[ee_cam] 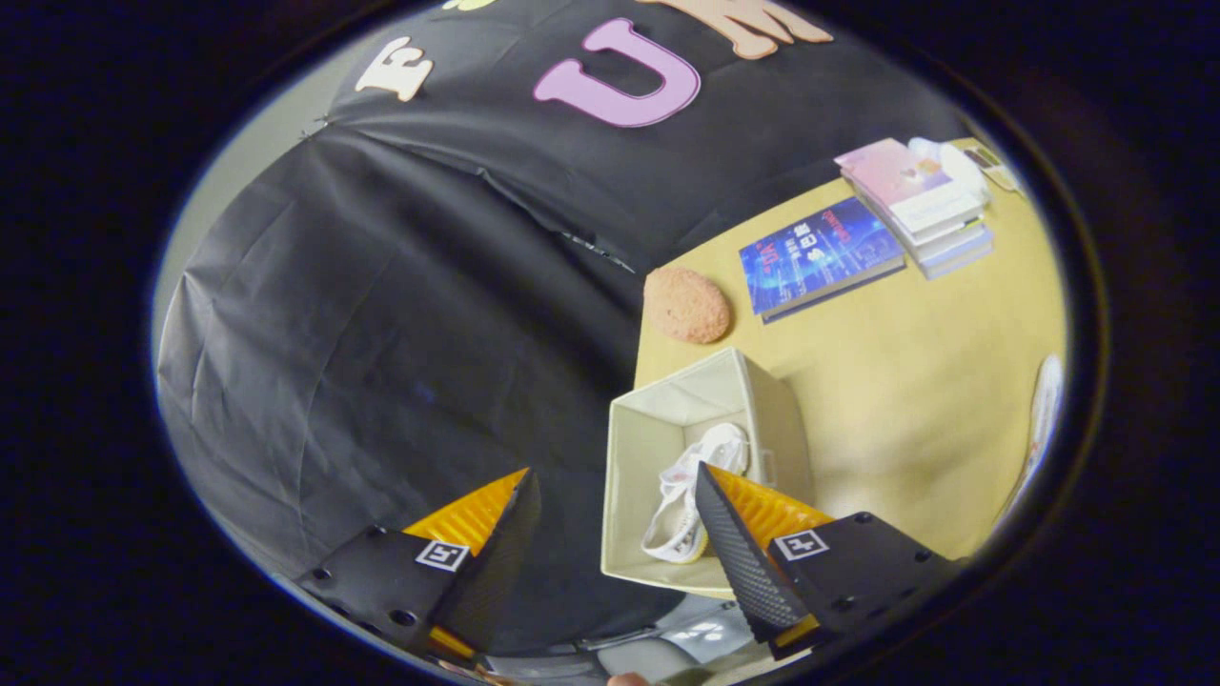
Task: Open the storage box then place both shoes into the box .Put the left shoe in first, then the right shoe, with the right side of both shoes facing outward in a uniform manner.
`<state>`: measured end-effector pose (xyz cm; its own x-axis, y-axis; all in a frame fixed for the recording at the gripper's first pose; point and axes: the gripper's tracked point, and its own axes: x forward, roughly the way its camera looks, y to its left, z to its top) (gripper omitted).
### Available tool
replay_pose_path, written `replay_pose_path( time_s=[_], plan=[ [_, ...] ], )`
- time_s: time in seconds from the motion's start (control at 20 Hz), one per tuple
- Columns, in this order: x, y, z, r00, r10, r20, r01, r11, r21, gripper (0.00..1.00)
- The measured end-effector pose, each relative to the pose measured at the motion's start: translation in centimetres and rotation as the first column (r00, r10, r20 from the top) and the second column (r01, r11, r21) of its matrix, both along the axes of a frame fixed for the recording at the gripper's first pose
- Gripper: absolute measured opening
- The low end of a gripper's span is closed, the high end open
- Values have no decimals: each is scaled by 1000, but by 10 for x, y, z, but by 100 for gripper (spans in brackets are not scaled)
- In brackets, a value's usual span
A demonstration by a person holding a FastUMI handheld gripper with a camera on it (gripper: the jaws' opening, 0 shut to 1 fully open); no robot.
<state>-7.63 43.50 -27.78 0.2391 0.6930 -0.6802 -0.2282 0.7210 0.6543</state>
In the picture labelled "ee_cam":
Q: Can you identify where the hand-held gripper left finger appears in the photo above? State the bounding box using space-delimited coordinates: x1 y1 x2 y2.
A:
295 467 542 668

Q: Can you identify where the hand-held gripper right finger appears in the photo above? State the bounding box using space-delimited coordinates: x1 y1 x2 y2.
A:
694 462 964 663

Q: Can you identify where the white canvas shoe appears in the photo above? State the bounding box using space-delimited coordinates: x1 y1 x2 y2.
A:
640 422 751 565
1001 354 1066 520

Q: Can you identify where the brown fabric storage box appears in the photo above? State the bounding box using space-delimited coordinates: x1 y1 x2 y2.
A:
600 346 817 599

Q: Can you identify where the black backdrop cloth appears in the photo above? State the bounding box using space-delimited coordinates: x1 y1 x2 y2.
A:
155 0 973 658

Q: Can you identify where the orange sponge ball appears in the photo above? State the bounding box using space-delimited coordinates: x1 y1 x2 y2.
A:
643 266 732 345

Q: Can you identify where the pale blue cover book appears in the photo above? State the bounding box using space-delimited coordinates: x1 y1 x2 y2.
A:
915 229 995 281

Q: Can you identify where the white green-edged book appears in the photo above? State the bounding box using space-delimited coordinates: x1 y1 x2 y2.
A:
905 214 988 260

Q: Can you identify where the pink cover book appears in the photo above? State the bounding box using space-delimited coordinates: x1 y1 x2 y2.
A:
835 138 986 234

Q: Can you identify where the white fluffy plush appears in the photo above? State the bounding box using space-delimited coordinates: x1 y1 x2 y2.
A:
907 137 992 206

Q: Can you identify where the white divided snack tray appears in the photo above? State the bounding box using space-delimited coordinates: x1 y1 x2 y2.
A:
963 143 1026 196

